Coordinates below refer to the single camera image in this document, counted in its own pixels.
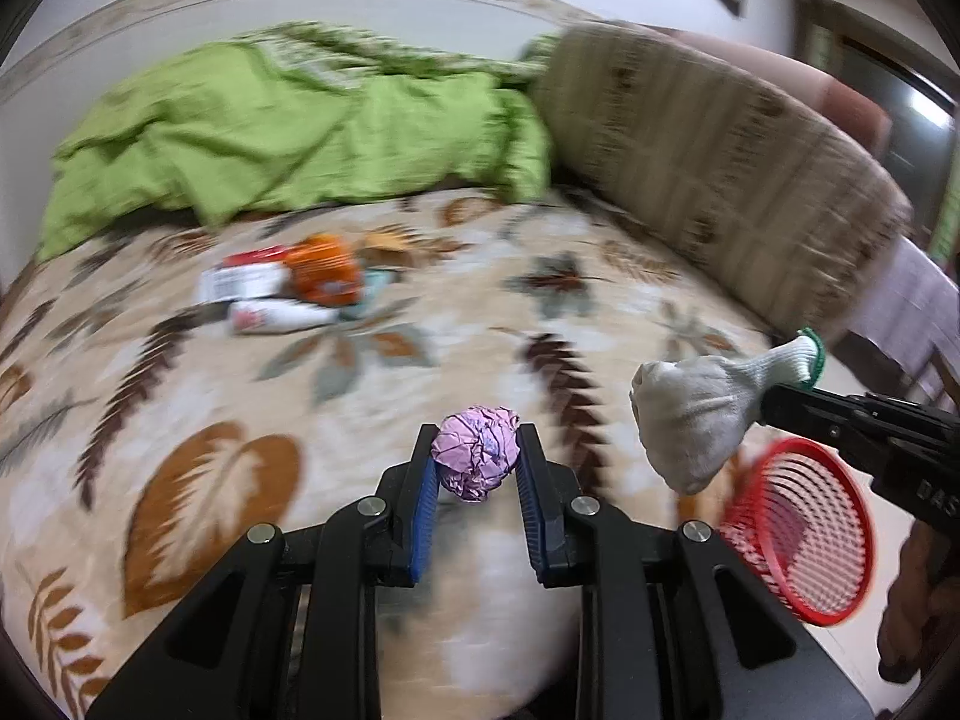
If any wooden chair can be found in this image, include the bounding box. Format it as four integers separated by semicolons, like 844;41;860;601
900;337;960;410

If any white red flat packet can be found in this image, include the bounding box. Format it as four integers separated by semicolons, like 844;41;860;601
199;246;293;302

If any light blue tissue packet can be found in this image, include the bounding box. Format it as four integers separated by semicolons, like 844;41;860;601
337;270;391;316

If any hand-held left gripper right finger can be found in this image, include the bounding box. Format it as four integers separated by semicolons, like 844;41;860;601
516;424;875;720

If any white and red tube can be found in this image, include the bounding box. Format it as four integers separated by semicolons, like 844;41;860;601
229;300;338;335

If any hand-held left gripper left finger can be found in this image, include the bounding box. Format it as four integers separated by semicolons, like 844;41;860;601
86;424;443;720

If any orange foil packet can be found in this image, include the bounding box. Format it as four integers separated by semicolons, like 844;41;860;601
283;234;366;307

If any pink paper ball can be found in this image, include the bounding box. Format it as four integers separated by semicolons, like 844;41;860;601
431;405;522;503

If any dark green-trimmed doorway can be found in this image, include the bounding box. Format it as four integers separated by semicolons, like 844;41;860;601
787;0;960;256

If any leaf print blanket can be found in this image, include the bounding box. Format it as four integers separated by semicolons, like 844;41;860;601
0;187;848;720

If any striped brown cushion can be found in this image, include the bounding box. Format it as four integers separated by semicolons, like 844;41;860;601
529;22;916;338

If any brown padded headboard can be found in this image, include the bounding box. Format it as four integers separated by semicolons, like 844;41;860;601
667;26;893;158

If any person's right hand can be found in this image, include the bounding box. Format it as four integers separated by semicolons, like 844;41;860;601
877;519;960;685

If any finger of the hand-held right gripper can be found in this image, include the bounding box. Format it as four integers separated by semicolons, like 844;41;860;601
759;407;880;478
772;382;891;422

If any green quilt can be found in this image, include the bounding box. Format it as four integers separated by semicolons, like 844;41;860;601
37;21;560;263

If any light purple towel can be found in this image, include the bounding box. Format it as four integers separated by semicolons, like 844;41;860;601
844;236;960;391

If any white glove with green cuff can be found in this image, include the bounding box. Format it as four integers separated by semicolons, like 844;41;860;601
630;328;826;496

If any red plastic mesh basket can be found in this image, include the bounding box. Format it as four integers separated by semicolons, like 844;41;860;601
720;436;877;627

